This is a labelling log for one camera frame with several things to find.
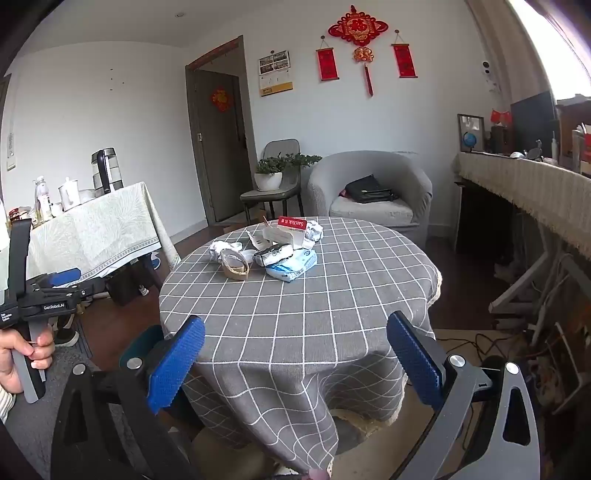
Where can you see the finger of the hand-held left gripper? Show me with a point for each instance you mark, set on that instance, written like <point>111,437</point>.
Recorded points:
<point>64,277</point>
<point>92,287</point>

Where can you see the grey door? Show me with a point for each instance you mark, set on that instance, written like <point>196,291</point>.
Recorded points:
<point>221,152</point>

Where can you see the blue tissue packet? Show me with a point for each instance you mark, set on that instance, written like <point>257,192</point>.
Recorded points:
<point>291,266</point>

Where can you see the white metal rack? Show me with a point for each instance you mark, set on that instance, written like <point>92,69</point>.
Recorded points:
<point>521,286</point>

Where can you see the black monitor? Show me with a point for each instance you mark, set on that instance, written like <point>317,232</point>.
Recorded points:
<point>533,122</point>

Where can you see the small red flags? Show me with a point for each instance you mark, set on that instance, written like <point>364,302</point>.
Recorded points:
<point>501,116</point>

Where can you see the small blue globe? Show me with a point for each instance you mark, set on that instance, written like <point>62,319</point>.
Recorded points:
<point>469,140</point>

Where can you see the red door decoration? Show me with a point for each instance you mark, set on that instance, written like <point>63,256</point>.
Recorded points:
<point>221,100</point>

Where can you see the potted plant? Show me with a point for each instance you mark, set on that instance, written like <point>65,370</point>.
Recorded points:
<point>268,180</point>

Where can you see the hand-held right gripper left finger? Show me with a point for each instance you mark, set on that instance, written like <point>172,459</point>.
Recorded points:
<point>178,364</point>

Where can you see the picture frame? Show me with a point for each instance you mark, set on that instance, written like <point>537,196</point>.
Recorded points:
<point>480,124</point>

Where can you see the red knot ornament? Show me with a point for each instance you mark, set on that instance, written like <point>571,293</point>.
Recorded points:
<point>358,27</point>

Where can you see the clear plastic bottle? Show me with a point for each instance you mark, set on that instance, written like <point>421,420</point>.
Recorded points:
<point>43,198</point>

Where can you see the black handbag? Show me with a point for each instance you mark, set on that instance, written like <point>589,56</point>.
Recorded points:
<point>369,188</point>

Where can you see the grey dining chair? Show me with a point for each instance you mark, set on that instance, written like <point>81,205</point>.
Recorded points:
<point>277,150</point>

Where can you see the white bowl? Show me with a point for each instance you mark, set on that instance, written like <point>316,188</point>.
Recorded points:
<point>86,196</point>

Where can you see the white mug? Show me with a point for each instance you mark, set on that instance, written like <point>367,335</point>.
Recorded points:
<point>69,194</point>

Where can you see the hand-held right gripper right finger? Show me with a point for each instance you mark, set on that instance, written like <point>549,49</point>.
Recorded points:
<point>413,360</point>

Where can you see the beige lace cloth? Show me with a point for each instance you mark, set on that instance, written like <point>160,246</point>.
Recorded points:
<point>531,184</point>

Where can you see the red and white carton box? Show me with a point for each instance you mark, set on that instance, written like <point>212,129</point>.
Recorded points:
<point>284,235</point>

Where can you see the brown tape roll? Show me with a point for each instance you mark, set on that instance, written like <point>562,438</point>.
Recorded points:
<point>236,271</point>

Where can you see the side table with white cloth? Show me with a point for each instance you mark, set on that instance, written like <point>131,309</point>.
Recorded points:
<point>92,235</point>

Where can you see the grey armchair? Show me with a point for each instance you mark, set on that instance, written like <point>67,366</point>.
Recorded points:
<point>406,184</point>

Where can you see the round table with grey checked cloth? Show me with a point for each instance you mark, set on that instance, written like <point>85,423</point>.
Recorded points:
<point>300,323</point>

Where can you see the steel electric kettle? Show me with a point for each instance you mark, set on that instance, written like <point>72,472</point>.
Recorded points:
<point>108,170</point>

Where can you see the white paper ball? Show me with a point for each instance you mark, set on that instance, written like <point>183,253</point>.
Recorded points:
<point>314,230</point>
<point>218,249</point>

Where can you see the person's left hand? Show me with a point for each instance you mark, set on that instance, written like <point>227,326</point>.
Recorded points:
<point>9,364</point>

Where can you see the wall calendar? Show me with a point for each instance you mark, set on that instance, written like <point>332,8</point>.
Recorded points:
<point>275,74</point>

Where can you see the red hanging scroll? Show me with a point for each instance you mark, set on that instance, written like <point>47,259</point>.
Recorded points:
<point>327,63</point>
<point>404,60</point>

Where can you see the black and white packet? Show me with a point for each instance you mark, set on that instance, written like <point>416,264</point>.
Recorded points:
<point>273,254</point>

